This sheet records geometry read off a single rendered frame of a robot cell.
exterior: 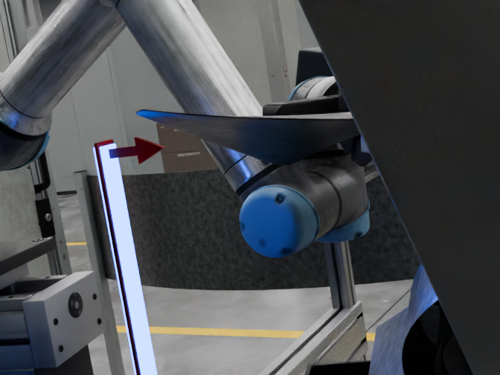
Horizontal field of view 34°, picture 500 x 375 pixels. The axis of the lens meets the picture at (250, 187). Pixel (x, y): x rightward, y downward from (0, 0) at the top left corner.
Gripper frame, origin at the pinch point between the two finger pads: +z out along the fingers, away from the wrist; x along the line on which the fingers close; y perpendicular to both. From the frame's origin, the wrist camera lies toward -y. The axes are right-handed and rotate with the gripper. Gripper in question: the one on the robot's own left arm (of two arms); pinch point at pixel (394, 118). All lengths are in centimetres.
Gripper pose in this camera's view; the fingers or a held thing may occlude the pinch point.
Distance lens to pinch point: 68.0
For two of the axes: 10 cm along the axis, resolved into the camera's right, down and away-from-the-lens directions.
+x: 0.4, 9.9, 1.3
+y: 9.8, -0.7, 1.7
